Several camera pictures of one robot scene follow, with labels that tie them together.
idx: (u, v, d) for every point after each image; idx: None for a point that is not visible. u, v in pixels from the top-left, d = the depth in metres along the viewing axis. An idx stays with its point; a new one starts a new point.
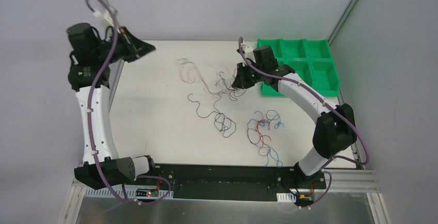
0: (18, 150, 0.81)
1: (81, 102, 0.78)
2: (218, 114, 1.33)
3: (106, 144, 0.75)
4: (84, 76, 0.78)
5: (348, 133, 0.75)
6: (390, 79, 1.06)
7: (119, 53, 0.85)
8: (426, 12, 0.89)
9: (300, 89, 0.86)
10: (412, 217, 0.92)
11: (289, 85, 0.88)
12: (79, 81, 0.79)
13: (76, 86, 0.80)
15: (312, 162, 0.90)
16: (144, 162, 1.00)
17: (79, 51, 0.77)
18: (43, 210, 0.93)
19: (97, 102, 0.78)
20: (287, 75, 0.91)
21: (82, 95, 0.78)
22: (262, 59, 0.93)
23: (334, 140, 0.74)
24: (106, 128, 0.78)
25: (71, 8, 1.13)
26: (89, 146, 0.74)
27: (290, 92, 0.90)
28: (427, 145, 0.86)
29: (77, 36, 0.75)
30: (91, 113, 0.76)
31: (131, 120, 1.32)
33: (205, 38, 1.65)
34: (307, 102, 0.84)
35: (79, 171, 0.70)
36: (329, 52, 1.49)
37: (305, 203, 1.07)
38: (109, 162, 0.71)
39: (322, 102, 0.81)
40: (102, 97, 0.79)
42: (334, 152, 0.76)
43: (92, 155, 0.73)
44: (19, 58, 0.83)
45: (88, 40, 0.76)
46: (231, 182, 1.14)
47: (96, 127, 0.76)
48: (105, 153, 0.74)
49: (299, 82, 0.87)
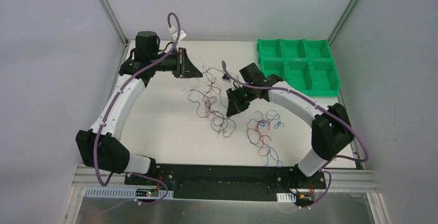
0: (18, 149, 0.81)
1: (118, 84, 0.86)
2: (218, 114, 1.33)
3: (115, 122, 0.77)
4: (132, 67, 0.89)
5: (344, 132, 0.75)
6: (390, 79, 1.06)
7: (168, 66, 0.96)
8: (426, 12, 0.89)
9: (291, 95, 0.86)
10: (412, 217, 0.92)
11: (279, 93, 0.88)
12: (126, 68, 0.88)
13: (122, 72, 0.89)
15: (312, 164, 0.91)
16: (146, 161, 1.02)
17: (138, 49, 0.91)
18: (43, 210, 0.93)
19: (129, 89, 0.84)
20: (275, 84, 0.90)
21: (123, 79, 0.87)
22: (249, 75, 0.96)
23: (333, 140, 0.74)
24: (123, 111, 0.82)
25: (71, 8, 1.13)
26: (102, 117, 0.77)
27: (282, 100, 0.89)
28: (427, 145, 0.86)
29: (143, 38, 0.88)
30: (120, 94, 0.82)
31: (131, 120, 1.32)
33: (205, 38, 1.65)
34: (299, 107, 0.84)
35: (80, 133, 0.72)
36: (329, 52, 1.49)
37: (305, 203, 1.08)
38: (107, 137, 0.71)
39: (314, 106, 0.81)
40: (135, 88, 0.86)
42: (334, 153, 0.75)
43: (98, 125, 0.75)
44: (20, 58, 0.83)
45: (149, 45, 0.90)
46: (231, 182, 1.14)
47: (117, 105, 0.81)
48: (110, 127, 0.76)
49: (289, 90, 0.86)
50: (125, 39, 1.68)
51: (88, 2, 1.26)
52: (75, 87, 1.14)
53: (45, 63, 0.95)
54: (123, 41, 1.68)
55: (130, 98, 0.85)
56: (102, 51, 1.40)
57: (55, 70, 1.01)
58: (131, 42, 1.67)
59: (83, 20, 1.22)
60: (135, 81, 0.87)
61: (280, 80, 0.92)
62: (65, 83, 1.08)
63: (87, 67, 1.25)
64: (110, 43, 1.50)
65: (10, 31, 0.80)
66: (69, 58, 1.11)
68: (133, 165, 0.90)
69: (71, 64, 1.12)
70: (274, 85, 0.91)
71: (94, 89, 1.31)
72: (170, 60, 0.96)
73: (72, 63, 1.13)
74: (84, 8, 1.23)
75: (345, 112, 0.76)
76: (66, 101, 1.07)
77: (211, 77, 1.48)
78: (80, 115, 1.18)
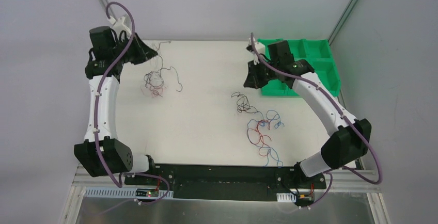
0: (18, 148, 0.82)
1: (92, 88, 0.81)
2: (219, 114, 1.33)
3: (108, 125, 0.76)
4: (98, 67, 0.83)
5: (359, 148, 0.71)
6: (390, 79, 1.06)
7: (130, 54, 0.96)
8: (426, 12, 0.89)
9: (318, 94, 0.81)
10: (412, 217, 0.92)
11: (307, 87, 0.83)
12: (93, 72, 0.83)
13: (90, 75, 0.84)
15: (315, 167, 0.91)
16: (143, 159, 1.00)
17: (97, 47, 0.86)
18: (43, 210, 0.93)
19: (106, 88, 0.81)
20: (303, 74, 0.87)
21: (95, 82, 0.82)
22: (277, 53, 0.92)
23: (347, 155, 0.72)
24: (111, 111, 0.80)
25: (71, 9, 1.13)
26: (92, 124, 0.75)
27: (306, 94, 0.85)
28: (426, 146, 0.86)
29: (97, 35, 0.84)
30: (99, 97, 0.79)
31: (131, 120, 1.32)
33: (204, 38, 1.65)
34: (324, 111, 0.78)
35: (76, 148, 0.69)
36: (329, 52, 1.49)
37: (305, 203, 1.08)
38: (107, 141, 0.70)
39: (341, 114, 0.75)
40: (111, 85, 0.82)
42: (340, 163, 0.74)
43: (92, 133, 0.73)
44: (20, 58, 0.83)
45: (107, 39, 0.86)
46: (231, 182, 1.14)
47: (101, 107, 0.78)
48: (105, 131, 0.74)
49: (318, 86, 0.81)
50: None
51: (87, 2, 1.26)
52: (74, 86, 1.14)
53: (45, 64, 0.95)
54: None
55: (111, 97, 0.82)
56: None
57: (53, 70, 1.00)
58: None
59: (81, 21, 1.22)
60: (108, 79, 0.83)
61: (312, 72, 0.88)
62: (65, 83, 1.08)
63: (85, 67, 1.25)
64: None
65: (10, 32, 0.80)
66: (68, 57, 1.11)
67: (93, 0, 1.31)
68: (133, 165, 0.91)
69: (70, 64, 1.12)
70: (303, 75, 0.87)
71: None
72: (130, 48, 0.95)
73: (71, 63, 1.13)
74: (83, 7, 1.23)
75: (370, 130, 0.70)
76: (65, 101, 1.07)
77: (211, 76, 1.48)
78: (80, 115, 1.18)
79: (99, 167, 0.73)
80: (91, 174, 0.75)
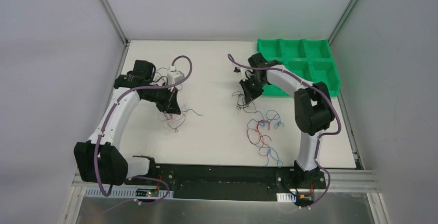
0: (17, 148, 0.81)
1: (114, 96, 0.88)
2: (219, 113, 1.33)
3: (113, 132, 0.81)
4: (126, 80, 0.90)
5: (325, 108, 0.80)
6: (390, 79, 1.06)
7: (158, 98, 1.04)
8: (427, 12, 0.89)
9: (284, 75, 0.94)
10: (412, 217, 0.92)
11: (275, 73, 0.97)
12: (121, 82, 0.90)
13: (116, 84, 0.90)
15: (305, 152, 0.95)
16: (144, 162, 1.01)
17: (136, 70, 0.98)
18: (43, 211, 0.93)
19: (125, 99, 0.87)
20: (273, 65, 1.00)
21: (118, 92, 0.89)
22: (254, 62, 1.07)
23: (311, 112, 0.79)
24: (121, 121, 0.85)
25: (71, 8, 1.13)
26: (99, 127, 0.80)
27: (277, 79, 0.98)
28: (427, 146, 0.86)
29: (142, 62, 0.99)
30: (116, 106, 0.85)
31: (131, 120, 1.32)
33: (205, 39, 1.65)
34: (290, 86, 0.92)
35: (78, 145, 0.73)
36: (329, 52, 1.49)
37: (305, 203, 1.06)
38: (106, 147, 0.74)
39: (300, 82, 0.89)
40: (131, 98, 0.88)
42: (313, 127, 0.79)
43: (97, 136, 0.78)
44: (20, 58, 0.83)
45: (147, 68, 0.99)
46: (231, 182, 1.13)
47: (114, 115, 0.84)
48: (108, 137, 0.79)
49: (283, 70, 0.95)
50: (125, 38, 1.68)
51: (87, 2, 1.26)
52: (74, 86, 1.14)
53: (45, 64, 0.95)
54: (123, 41, 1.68)
55: (127, 109, 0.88)
56: (101, 51, 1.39)
57: (54, 70, 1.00)
58: (131, 42, 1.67)
59: (82, 21, 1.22)
60: (131, 92, 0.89)
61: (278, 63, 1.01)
62: (66, 83, 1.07)
63: (86, 67, 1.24)
64: (110, 43, 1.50)
65: (9, 31, 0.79)
66: (68, 57, 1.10)
67: None
68: (132, 164, 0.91)
69: (71, 64, 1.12)
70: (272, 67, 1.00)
71: (94, 89, 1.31)
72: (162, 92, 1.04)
73: (72, 63, 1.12)
74: (84, 7, 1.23)
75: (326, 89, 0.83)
76: (66, 101, 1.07)
77: (212, 76, 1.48)
78: (80, 115, 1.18)
79: (91, 172, 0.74)
80: (81, 178, 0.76)
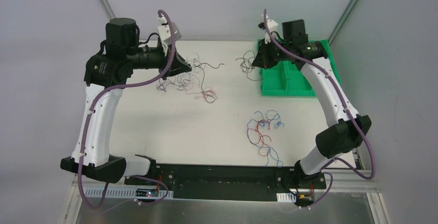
0: (17, 148, 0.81)
1: (88, 99, 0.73)
2: (219, 113, 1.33)
3: (96, 149, 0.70)
4: (97, 71, 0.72)
5: (355, 141, 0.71)
6: (391, 79, 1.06)
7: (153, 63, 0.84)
8: (427, 12, 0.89)
9: (326, 82, 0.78)
10: (412, 217, 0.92)
11: (316, 73, 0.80)
12: (92, 74, 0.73)
13: (88, 80, 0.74)
15: (313, 162, 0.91)
16: (145, 162, 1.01)
17: (110, 41, 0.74)
18: (42, 211, 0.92)
19: (101, 105, 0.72)
20: (316, 58, 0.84)
21: (93, 91, 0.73)
22: (292, 32, 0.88)
23: (340, 145, 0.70)
24: (103, 132, 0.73)
25: (71, 8, 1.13)
26: (79, 145, 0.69)
27: (313, 79, 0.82)
28: (427, 145, 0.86)
29: (113, 26, 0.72)
30: (92, 115, 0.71)
31: (132, 119, 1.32)
33: (205, 38, 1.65)
34: (328, 99, 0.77)
35: (63, 164, 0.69)
36: (329, 52, 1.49)
37: (306, 203, 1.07)
38: (90, 169, 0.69)
39: (344, 107, 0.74)
40: (107, 102, 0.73)
42: (332, 153, 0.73)
43: (78, 156, 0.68)
44: (20, 57, 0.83)
45: (122, 35, 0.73)
46: (231, 182, 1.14)
47: (93, 127, 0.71)
48: (91, 158, 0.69)
49: (328, 75, 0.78)
50: None
51: (87, 2, 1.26)
52: (74, 86, 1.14)
53: (45, 63, 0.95)
54: None
55: (105, 115, 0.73)
56: None
57: (54, 70, 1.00)
58: None
59: (82, 20, 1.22)
60: (107, 94, 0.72)
61: (325, 56, 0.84)
62: (65, 83, 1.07)
63: None
64: None
65: (9, 30, 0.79)
66: (68, 57, 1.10)
67: None
68: (132, 164, 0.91)
69: (72, 64, 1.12)
70: (315, 58, 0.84)
71: None
72: (155, 55, 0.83)
73: (72, 63, 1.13)
74: (83, 7, 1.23)
75: (368, 126, 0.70)
76: (66, 101, 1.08)
77: (212, 76, 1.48)
78: (79, 115, 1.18)
79: None
80: None
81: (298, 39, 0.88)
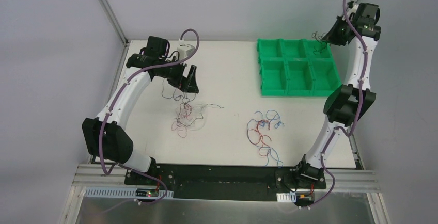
0: (17, 148, 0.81)
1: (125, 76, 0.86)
2: (219, 113, 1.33)
3: (121, 112, 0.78)
4: (138, 60, 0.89)
5: (354, 112, 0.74)
6: (390, 79, 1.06)
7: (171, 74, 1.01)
8: (426, 12, 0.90)
9: (359, 55, 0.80)
10: (412, 217, 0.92)
11: (357, 46, 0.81)
12: (133, 62, 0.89)
13: (129, 64, 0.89)
15: (315, 143, 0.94)
16: (146, 160, 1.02)
17: (149, 48, 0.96)
18: (42, 210, 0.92)
19: (136, 80, 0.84)
20: (367, 37, 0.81)
21: (130, 72, 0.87)
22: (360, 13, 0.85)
23: (338, 107, 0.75)
24: (129, 101, 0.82)
25: (72, 8, 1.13)
26: (108, 106, 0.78)
27: (352, 51, 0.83)
28: (427, 145, 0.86)
29: (155, 40, 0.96)
30: (126, 85, 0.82)
31: (131, 119, 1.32)
33: (204, 38, 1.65)
34: (350, 68, 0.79)
35: (87, 121, 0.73)
36: (329, 52, 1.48)
37: (304, 203, 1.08)
38: (111, 126, 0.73)
39: (360, 77, 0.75)
40: (141, 80, 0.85)
42: (330, 113, 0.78)
43: (105, 114, 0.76)
44: (20, 58, 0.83)
45: (161, 45, 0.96)
46: (231, 182, 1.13)
47: (124, 95, 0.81)
48: (115, 116, 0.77)
49: (367, 50, 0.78)
50: (125, 39, 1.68)
51: (88, 1, 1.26)
52: (75, 86, 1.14)
53: (46, 64, 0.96)
54: (123, 41, 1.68)
55: (137, 90, 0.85)
56: (101, 51, 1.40)
57: (55, 70, 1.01)
58: (131, 42, 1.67)
59: (83, 21, 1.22)
60: (143, 74, 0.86)
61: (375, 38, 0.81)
62: (66, 83, 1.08)
63: (87, 67, 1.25)
64: (110, 43, 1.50)
65: (10, 31, 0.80)
66: (69, 57, 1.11)
67: (94, 0, 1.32)
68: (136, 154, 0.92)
69: (72, 64, 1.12)
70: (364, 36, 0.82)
71: (94, 89, 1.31)
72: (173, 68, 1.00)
73: (73, 63, 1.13)
74: (84, 7, 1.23)
75: (371, 102, 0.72)
76: (66, 100, 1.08)
77: (212, 76, 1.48)
78: (80, 115, 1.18)
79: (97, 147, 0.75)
80: (89, 153, 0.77)
81: (363, 20, 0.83)
